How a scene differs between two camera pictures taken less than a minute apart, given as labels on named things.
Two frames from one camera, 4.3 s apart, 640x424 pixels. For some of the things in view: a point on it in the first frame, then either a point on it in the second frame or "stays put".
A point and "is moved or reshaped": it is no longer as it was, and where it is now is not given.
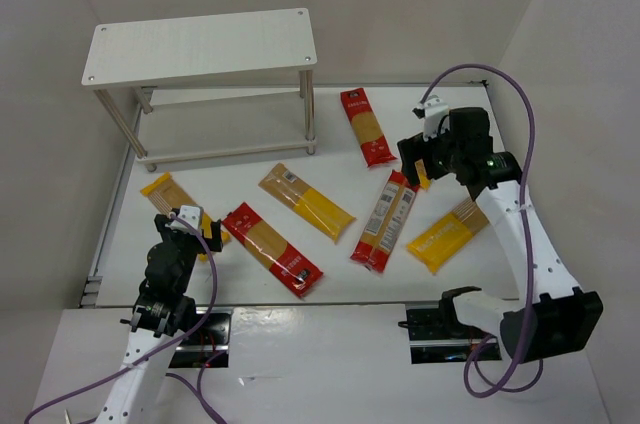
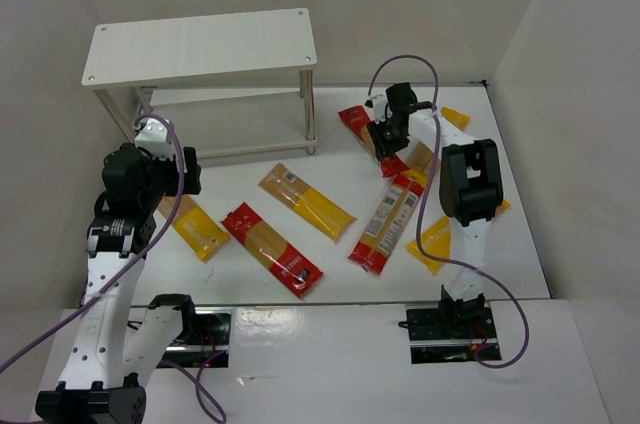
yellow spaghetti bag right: (434, 244) stays put
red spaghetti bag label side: (385, 222) stays put
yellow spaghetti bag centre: (307, 202) stays put
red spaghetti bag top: (375, 146) is moved or reshaped
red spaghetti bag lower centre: (283, 262) stays put
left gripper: (189, 235) → (189, 171)
